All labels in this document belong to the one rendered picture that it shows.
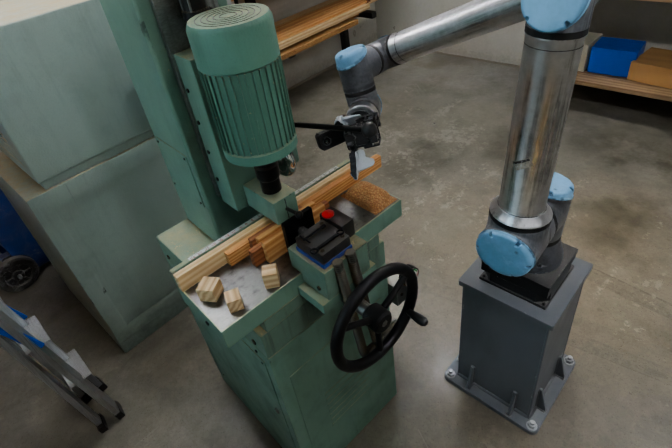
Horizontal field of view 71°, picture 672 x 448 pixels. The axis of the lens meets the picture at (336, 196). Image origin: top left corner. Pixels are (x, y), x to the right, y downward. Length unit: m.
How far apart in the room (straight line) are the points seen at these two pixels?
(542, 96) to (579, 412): 1.29
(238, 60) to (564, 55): 0.63
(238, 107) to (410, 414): 1.35
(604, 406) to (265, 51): 1.69
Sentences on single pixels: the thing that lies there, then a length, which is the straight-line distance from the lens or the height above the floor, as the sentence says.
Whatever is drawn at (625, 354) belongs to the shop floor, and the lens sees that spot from 2.23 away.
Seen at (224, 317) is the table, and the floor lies 0.90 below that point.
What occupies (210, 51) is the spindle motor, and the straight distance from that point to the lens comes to 0.97.
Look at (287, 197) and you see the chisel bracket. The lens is 1.18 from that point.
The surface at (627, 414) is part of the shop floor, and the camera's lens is 2.09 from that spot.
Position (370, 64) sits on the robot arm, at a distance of 1.35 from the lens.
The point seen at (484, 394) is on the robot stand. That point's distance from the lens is 1.98.
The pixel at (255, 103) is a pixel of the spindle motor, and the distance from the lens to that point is 1.00.
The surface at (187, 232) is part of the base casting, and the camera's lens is 1.56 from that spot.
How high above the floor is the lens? 1.71
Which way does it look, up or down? 36 degrees down
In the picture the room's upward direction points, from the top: 9 degrees counter-clockwise
